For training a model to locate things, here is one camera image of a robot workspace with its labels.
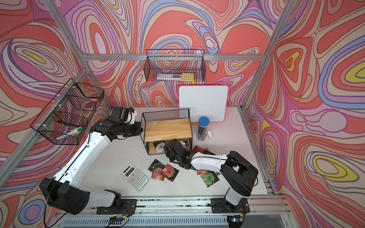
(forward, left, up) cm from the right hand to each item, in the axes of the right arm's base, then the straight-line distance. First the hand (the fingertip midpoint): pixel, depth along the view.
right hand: (162, 150), depth 84 cm
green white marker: (+3, +43, +19) cm, 47 cm away
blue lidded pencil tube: (+12, -26, -2) cm, 28 cm away
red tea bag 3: (-10, -23, -11) cm, 27 cm away
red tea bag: (-7, +4, -9) cm, 12 cm away
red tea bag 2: (-10, -4, -10) cm, 14 cm away
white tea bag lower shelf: (+3, +2, +1) cm, 3 cm away
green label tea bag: (-14, -28, -10) cm, 33 cm away
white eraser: (+14, -31, -7) cm, 35 cm away
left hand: (+6, +8, +14) cm, 17 cm away
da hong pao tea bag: (+4, -23, -9) cm, 25 cm away
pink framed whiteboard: (+31, -33, +10) cm, 46 cm away
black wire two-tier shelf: (+13, +3, +5) cm, 14 cm away
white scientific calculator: (-12, +17, -8) cm, 22 cm away
